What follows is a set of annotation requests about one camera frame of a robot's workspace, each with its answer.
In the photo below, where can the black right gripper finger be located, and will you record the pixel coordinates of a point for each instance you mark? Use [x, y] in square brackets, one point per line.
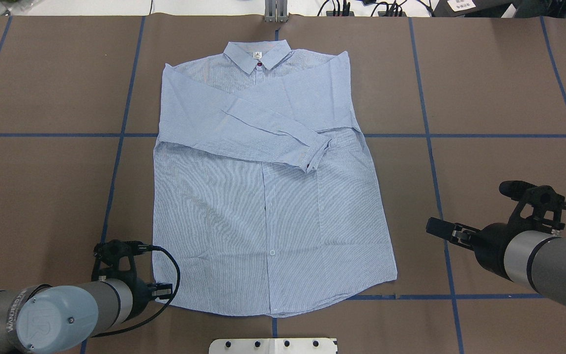
[462, 238]
[442, 228]

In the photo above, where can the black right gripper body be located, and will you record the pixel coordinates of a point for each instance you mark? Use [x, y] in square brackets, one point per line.
[490, 244]

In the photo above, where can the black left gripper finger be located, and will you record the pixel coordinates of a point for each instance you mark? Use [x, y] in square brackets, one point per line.
[163, 295]
[161, 286]

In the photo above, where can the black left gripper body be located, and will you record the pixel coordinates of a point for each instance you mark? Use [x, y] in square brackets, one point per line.
[139, 291]

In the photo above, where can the light blue striped shirt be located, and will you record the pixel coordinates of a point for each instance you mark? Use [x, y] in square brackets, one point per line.
[265, 190]

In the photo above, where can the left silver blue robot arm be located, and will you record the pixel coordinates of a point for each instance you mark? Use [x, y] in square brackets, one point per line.
[43, 319]

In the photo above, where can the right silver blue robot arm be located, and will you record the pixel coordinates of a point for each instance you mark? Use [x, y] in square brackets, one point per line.
[523, 255]

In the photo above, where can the black labelled box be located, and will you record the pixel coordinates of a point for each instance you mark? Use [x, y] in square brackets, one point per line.
[471, 8]

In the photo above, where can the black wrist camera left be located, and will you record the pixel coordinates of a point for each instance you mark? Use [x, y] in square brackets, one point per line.
[116, 260]

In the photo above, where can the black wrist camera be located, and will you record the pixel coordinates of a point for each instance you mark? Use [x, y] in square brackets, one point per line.
[539, 208]
[116, 260]

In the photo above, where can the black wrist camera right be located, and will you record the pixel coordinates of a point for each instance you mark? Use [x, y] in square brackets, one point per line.
[539, 208]

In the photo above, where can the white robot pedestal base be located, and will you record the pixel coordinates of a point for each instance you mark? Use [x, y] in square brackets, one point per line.
[274, 346]

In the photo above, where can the black cable hub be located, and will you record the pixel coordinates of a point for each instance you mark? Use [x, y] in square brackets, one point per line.
[340, 8]

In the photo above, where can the aluminium frame post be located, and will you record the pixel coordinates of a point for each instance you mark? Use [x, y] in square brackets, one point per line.
[276, 11]

